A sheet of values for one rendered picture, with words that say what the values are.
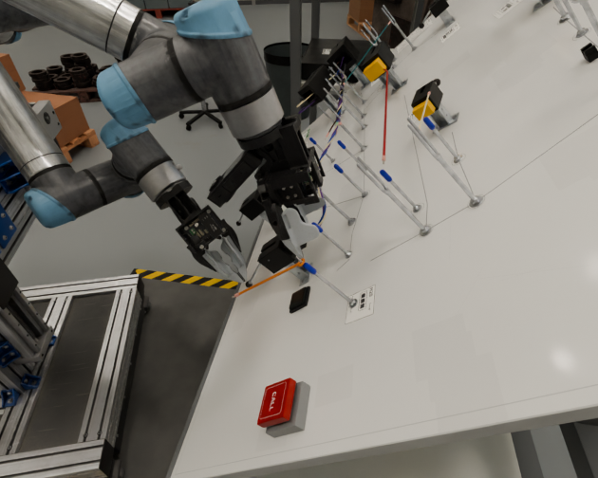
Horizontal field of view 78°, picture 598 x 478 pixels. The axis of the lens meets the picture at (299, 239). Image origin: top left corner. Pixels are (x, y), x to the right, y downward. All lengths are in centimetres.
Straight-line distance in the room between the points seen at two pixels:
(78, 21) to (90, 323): 144
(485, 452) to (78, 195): 88
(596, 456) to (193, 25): 74
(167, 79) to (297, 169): 19
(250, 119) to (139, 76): 13
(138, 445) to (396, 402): 143
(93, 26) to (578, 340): 63
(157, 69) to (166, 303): 170
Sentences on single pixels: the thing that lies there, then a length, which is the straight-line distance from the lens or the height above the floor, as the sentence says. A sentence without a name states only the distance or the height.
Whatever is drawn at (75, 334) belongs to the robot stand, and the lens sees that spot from 187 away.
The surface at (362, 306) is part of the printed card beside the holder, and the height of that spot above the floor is 115.
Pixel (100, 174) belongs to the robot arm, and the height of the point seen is 118.
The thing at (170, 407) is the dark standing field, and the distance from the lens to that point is 178.
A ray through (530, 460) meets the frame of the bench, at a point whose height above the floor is 80.
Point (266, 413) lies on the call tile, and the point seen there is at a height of 109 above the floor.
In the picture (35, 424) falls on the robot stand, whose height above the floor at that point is 21.
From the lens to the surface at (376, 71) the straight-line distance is 96.
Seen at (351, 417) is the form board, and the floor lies 114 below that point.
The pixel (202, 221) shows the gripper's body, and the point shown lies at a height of 115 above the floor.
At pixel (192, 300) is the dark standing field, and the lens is 207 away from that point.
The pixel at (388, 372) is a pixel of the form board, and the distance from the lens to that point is 43.
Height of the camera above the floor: 155
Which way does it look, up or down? 42 degrees down
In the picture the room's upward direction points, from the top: straight up
